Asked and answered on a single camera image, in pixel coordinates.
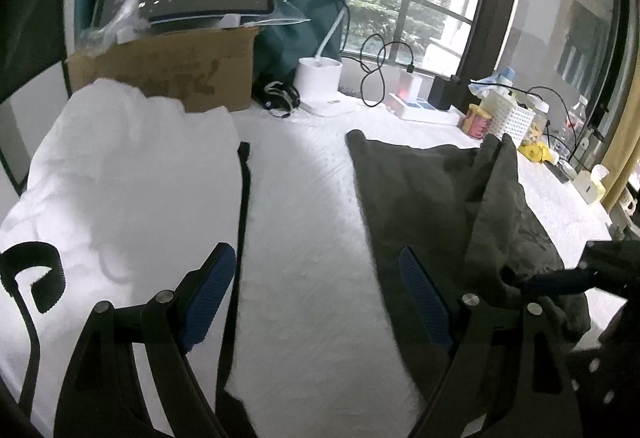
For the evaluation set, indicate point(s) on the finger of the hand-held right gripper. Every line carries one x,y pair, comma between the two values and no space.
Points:
560,283

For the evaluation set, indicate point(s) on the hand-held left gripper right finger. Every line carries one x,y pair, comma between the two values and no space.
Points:
425,298

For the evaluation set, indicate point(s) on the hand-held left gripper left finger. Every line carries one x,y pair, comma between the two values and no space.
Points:
210,298

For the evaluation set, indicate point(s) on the dark olive shirt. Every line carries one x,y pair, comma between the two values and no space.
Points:
425,198

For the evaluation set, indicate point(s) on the hanging grey clothes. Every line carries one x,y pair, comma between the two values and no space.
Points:
582,43

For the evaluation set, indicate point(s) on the yellow tissue box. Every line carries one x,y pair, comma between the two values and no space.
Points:
590,185

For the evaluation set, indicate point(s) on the yellow curtain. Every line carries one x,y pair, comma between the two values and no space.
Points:
622,153

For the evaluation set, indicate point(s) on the yellow snack bag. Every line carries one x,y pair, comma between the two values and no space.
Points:
532,152

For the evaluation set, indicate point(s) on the white padded cloth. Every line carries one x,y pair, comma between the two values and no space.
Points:
125,178

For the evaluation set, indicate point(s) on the clear water bottle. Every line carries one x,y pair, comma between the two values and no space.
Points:
575,123

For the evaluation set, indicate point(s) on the glass snack jar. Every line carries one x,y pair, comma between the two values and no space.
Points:
540,118

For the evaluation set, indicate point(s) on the white plastic basket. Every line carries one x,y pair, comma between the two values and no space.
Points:
512,118

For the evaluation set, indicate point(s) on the red can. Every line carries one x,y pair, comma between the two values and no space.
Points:
477,120

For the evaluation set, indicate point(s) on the white power strip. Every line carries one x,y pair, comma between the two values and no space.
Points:
425,110

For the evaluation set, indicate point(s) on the black charger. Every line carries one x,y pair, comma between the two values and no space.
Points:
445,93

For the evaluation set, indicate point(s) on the white charger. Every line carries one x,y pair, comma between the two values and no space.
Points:
410,88

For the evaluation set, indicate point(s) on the blue cap bottle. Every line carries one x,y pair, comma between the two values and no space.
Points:
505,78

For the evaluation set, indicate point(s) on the cardboard box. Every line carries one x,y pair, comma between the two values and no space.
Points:
165,68

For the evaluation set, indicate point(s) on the white desk lamp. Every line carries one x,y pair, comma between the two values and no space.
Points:
325,78

